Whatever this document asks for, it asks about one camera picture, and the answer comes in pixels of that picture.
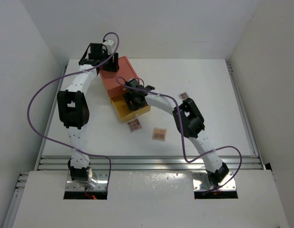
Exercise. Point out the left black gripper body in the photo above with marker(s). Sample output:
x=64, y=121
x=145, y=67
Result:
x=108, y=65

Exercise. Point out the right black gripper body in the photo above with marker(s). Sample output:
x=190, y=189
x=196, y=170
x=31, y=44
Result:
x=129, y=97

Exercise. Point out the orange drawer box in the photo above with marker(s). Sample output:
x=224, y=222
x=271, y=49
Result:
x=125, y=71

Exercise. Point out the yellow drawer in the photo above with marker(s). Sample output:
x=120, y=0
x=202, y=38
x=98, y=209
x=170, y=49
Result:
x=123, y=112

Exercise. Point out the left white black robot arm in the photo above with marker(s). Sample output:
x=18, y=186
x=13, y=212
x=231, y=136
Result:
x=74, y=112

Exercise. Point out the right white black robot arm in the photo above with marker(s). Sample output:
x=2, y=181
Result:
x=189, y=122

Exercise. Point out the round-pan eyeshadow palette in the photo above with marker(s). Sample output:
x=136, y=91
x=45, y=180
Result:
x=134, y=125

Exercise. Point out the brown quad eyeshadow palette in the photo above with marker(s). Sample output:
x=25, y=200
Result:
x=159, y=134

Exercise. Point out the long brown eyeshadow palette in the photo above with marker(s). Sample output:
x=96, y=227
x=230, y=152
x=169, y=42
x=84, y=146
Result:
x=183, y=95

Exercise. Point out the white front cover panel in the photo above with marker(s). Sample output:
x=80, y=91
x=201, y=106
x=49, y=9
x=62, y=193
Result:
x=150, y=200

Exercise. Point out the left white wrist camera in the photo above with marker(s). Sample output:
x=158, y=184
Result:
x=110, y=46

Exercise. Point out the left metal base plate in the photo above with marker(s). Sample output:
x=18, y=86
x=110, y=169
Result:
x=98, y=182

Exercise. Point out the aluminium rail frame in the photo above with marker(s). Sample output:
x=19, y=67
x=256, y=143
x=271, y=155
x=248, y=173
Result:
x=138, y=163

